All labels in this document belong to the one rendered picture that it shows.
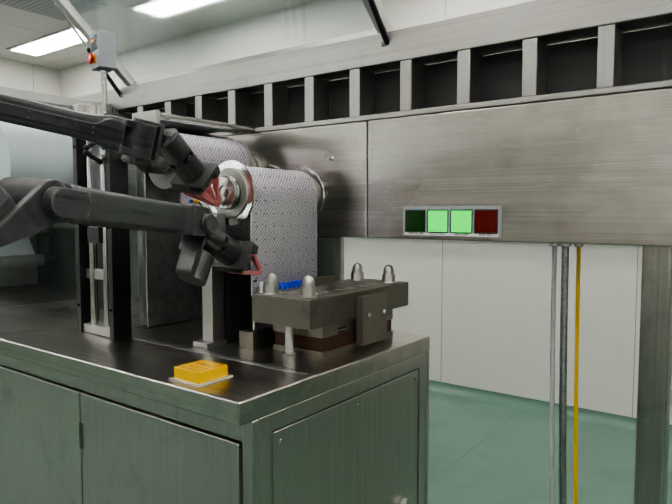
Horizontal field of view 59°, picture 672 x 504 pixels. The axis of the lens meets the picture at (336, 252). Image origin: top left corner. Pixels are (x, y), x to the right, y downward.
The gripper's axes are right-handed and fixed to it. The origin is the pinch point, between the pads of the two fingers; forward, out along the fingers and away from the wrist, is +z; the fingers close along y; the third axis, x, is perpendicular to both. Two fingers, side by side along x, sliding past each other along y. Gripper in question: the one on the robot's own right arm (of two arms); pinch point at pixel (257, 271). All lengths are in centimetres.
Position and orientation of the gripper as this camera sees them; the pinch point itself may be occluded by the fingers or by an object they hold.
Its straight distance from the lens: 136.5
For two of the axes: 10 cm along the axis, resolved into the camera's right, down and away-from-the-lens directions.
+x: 2.9, -9.0, 3.2
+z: 5.2, 4.3, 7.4
